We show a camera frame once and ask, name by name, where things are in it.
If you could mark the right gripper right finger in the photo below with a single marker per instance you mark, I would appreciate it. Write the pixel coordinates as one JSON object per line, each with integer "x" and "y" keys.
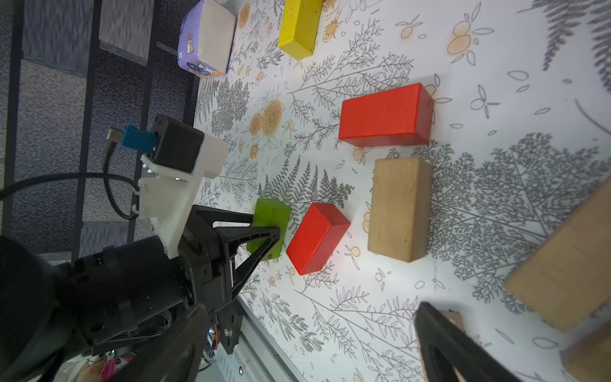
{"x": 445, "y": 348}

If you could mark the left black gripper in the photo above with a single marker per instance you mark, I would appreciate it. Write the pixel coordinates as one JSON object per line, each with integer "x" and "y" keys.
{"x": 215, "y": 267}

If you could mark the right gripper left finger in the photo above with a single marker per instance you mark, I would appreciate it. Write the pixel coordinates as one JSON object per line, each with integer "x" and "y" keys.
{"x": 174, "y": 356}

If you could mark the red block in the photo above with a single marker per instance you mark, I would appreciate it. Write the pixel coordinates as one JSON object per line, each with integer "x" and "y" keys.
{"x": 321, "y": 230}
{"x": 397, "y": 117}

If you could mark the yellow block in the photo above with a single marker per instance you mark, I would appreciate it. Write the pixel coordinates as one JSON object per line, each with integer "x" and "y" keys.
{"x": 299, "y": 27}

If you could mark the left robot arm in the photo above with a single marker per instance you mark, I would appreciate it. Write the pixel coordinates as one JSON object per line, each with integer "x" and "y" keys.
{"x": 50, "y": 314}

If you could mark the wooden block bottom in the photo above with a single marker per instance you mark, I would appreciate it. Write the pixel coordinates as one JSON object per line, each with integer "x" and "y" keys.
{"x": 455, "y": 320}

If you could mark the wooden block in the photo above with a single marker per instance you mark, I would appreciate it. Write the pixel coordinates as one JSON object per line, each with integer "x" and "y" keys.
{"x": 589, "y": 359}
{"x": 400, "y": 213}
{"x": 455, "y": 320}
{"x": 568, "y": 277}

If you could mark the wooden block middle left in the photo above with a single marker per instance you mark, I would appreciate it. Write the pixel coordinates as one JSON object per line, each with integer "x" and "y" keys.
{"x": 568, "y": 277}

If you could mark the wooden block middle right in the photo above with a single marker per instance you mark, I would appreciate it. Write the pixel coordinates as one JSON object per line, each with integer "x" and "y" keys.
{"x": 589, "y": 359}

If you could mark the purple tissue pack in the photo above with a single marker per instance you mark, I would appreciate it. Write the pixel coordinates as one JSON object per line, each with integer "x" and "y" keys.
{"x": 205, "y": 39}

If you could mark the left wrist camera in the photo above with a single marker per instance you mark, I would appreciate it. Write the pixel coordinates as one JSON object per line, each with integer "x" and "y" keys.
{"x": 179, "y": 157}

